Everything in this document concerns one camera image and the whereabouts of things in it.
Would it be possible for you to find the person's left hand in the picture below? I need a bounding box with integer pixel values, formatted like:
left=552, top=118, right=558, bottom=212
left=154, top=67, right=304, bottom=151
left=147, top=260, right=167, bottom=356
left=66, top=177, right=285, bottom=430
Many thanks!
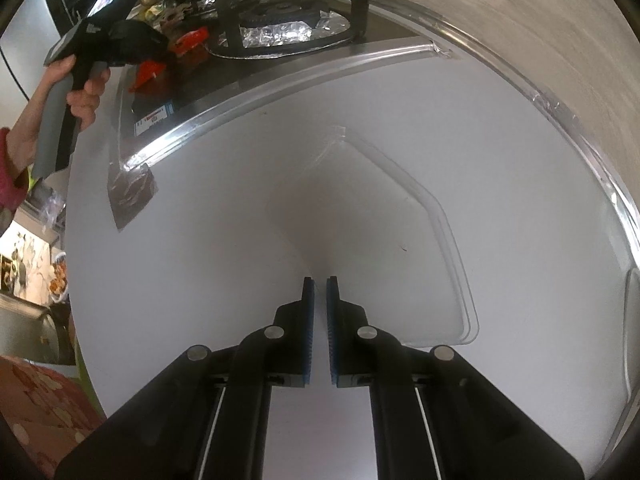
left=4, top=54, right=113, bottom=181

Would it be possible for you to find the foil lined gas burner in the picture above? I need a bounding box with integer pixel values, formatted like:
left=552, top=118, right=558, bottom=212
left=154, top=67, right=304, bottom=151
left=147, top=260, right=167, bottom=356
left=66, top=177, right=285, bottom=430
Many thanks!
left=206, top=0, right=369, bottom=61

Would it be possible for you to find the steel gas stove top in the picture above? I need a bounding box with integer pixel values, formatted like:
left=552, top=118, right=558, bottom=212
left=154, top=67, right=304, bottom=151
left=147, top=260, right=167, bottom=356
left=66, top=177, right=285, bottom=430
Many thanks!
left=110, top=0, right=454, bottom=169

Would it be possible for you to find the dark foil wrapper piece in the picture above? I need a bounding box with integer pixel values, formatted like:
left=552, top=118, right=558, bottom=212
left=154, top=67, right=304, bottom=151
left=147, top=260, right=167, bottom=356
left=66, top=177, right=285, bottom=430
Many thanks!
left=107, top=162, right=157, bottom=232

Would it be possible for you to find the clear flat plastic sheet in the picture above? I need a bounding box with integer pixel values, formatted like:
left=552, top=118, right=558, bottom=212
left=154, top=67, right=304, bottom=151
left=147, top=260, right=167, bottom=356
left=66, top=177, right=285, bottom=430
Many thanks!
left=267, top=128, right=480, bottom=348

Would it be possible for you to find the red snack packet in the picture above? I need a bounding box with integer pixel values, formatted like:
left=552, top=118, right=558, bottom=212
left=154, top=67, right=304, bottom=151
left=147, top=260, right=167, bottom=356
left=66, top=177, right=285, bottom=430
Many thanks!
left=128, top=26, right=209, bottom=93

